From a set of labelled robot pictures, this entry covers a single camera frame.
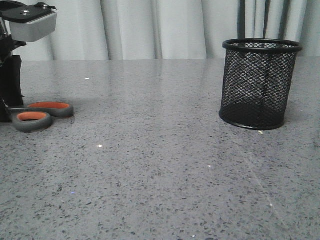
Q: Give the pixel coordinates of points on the grey orange scissors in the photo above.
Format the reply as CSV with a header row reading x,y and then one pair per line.
x,y
39,115

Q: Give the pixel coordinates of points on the black mesh pen bucket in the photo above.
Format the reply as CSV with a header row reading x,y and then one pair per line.
x,y
256,82

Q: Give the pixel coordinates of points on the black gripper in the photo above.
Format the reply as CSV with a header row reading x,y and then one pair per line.
x,y
10,85

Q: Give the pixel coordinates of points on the black metal stand bars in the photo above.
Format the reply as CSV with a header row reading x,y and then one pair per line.
x,y
271,19

